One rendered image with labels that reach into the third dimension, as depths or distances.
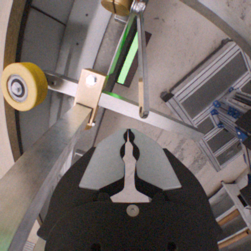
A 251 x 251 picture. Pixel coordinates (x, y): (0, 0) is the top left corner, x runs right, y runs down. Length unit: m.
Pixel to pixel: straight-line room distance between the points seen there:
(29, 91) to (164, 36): 1.06
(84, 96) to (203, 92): 0.95
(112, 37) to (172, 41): 0.83
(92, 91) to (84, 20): 0.31
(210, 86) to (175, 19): 0.62
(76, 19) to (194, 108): 0.97
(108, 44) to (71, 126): 0.26
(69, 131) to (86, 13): 0.42
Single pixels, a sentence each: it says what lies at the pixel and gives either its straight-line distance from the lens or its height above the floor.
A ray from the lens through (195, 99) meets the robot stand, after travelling 1.05.
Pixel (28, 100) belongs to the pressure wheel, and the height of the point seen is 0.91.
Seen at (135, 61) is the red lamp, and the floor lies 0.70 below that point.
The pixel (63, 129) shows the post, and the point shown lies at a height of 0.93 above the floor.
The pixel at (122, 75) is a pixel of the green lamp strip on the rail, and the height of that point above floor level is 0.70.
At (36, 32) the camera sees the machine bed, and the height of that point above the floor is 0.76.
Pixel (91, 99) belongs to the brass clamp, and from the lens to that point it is 0.25.
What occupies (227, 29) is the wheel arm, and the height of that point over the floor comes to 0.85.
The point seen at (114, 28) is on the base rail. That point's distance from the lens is 0.38.
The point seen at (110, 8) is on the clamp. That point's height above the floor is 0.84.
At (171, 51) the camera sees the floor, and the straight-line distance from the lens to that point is 1.14.
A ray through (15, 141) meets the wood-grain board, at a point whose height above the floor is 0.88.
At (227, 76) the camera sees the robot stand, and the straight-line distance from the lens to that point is 1.19.
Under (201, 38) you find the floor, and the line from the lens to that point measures 1.29.
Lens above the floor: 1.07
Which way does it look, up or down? 62 degrees down
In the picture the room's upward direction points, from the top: 180 degrees clockwise
